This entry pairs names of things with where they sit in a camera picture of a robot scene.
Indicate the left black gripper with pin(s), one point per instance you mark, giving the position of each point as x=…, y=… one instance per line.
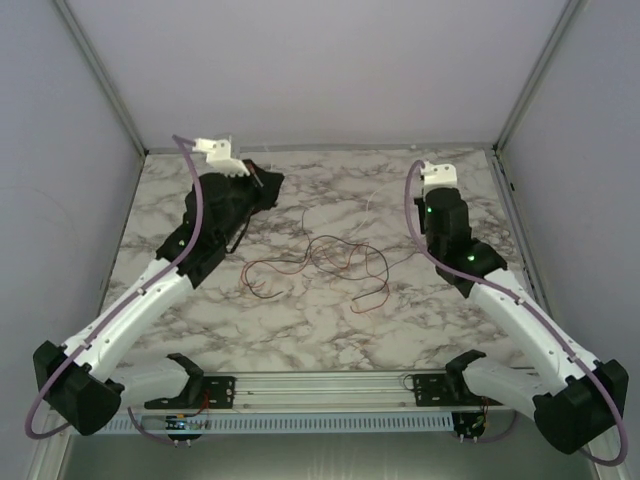
x=266, y=184

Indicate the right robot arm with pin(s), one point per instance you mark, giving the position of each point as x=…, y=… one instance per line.
x=572, y=397

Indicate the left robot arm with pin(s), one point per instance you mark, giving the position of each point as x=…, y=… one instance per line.
x=215, y=220

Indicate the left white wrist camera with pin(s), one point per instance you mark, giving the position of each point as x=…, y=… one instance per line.
x=219, y=156

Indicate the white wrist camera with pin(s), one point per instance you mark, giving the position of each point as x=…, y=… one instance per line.
x=219, y=156
x=438, y=176

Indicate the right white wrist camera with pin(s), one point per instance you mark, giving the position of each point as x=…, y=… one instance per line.
x=438, y=176

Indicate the aluminium front rail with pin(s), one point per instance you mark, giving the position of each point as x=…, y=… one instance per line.
x=300, y=392

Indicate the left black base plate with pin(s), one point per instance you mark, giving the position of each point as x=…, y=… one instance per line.
x=206, y=392

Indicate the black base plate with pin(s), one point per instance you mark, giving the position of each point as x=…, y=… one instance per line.
x=433, y=389
x=206, y=392

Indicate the left aluminium corner post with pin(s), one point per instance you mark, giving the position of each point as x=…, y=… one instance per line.
x=101, y=75

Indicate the aluminium corner post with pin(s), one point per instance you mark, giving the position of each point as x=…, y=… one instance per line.
x=101, y=75
x=569, y=14

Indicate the grey slotted cable duct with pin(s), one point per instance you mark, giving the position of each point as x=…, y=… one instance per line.
x=272, y=423

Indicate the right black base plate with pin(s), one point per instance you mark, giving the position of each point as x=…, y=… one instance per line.
x=433, y=389

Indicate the right aluminium corner post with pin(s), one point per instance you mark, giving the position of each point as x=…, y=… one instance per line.
x=569, y=14

